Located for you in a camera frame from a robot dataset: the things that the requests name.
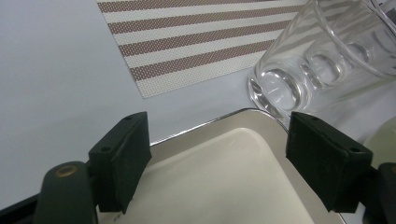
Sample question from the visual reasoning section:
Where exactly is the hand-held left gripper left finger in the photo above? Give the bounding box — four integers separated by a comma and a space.
88, 111, 153, 216

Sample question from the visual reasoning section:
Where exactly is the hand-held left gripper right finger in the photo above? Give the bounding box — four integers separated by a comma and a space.
285, 111, 374, 214

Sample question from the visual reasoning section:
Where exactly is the white square plate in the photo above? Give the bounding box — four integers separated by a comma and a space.
96, 107, 347, 224

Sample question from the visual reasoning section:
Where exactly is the green bowl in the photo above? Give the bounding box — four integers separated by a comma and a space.
362, 116, 396, 169

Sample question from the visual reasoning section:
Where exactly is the clear drinking glass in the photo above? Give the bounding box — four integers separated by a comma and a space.
247, 0, 396, 125
344, 0, 396, 66
300, 0, 396, 91

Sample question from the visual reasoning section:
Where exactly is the striped woven placemat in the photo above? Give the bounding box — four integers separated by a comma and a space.
95, 0, 396, 100

